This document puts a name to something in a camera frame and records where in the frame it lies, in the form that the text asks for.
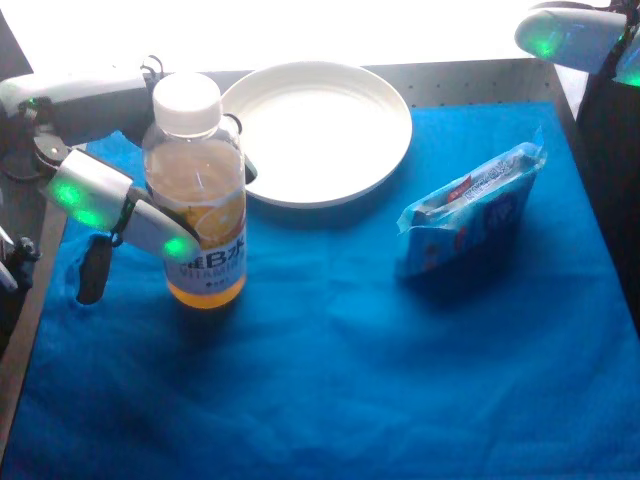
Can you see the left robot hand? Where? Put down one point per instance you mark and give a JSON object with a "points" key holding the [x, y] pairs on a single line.
{"points": [[85, 105]]}

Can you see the orange juice bottle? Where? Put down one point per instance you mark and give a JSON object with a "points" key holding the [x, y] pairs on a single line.
{"points": [[200, 165]]}

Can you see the white round plate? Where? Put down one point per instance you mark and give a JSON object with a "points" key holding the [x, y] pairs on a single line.
{"points": [[325, 140]]}

